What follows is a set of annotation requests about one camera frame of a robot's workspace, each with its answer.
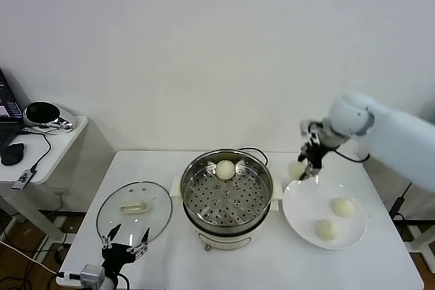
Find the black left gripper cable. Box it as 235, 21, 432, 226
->
117, 269, 130, 290

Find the white floor cable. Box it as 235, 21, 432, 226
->
0, 240, 60, 276

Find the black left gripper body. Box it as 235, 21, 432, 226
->
101, 242, 139, 270

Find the grey usb adapter dongle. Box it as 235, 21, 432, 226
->
11, 168, 37, 192

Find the shiny chrome round device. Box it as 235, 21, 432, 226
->
22, 101, 75, 132

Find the thin black laptop cable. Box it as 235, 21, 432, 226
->
18, 128, 52, 173

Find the white labelled side table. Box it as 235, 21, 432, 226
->
363, 162, 435, 253

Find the round white plate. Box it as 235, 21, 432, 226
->
281, 177, 367, 250

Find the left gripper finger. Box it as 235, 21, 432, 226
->
101, 223, 122, 249
126, 227, 151, 259

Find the round glass pot lid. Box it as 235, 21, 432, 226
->
96, 181, 173, 249

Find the black pot power cable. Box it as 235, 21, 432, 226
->
237, 147, 269, 166

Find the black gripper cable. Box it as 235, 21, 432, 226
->
117, 269, 130, 290
334, 149, 371, 164

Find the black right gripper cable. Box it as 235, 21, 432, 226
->
334, 149, 371, 164

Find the cream electric cooking pot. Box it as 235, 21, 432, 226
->
173, 196, 283, 253

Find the black cable with adapter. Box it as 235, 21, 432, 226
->
389, 181, 414, 223

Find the black computer mouse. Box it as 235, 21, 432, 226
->
0, 143, 26, 167

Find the white steamed baozi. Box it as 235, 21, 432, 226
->
287, 161, 309, 181
315, 218, 341, 242
215, 160, 235, 181
330, 197, 357, 219

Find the perforated steel steamer basket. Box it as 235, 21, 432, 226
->
169, 148, 283, 228

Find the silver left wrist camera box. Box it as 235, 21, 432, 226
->
57, 264, 105, 287

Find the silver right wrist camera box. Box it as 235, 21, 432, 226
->
300, 119, 324, 141

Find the black open laptop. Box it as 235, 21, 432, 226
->
0, 67, 25, 150

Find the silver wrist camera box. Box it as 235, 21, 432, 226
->
300, 119, 324, 141
57, 264, 105, 287

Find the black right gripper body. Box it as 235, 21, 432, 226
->
304, 140, 326, 170

